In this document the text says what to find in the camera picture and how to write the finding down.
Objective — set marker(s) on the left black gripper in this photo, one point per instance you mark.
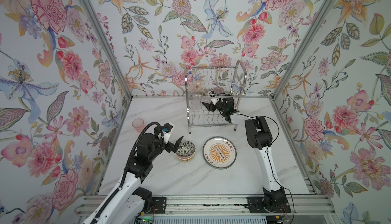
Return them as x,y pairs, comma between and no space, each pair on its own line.
170,144

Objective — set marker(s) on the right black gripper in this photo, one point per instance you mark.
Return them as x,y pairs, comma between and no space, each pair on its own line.
220,106

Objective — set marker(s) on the red patterned bowl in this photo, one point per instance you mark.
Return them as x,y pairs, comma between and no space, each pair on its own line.
187,148

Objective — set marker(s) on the orange white bowl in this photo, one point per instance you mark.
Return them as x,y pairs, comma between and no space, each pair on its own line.
185,159

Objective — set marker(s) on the pink tinted glass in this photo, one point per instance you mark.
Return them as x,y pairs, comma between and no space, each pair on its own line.
139,125

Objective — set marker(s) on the patterned plate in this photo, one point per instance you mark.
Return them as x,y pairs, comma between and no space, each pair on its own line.
219,153

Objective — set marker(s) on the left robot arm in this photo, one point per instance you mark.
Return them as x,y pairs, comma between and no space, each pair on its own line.
122,187

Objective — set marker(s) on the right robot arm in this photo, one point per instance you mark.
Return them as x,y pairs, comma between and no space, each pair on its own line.
259,137

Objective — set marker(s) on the chrome two-tier dish rack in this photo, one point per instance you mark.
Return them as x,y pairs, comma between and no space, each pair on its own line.
199,82

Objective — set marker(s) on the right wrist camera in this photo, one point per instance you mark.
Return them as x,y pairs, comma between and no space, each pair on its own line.
215,98

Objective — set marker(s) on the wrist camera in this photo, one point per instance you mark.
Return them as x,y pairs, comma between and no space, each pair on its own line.
165,131
215,98

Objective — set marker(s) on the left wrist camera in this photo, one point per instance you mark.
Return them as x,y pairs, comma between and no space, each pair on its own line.
165,131

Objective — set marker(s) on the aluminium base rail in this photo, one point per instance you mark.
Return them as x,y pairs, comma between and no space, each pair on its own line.
218,209

